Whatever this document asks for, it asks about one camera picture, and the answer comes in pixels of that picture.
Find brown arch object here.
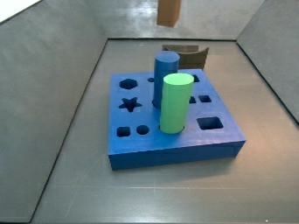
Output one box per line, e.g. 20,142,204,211
156,0,181,27

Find black curved fixture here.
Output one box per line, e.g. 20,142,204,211
163,45,209,69

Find blue shape sorter block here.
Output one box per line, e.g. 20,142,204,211
107,69,245,170

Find green cylinder peg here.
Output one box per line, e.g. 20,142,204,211
160,73,193,134

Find blue cylinder peg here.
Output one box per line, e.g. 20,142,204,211
151,50,181,110

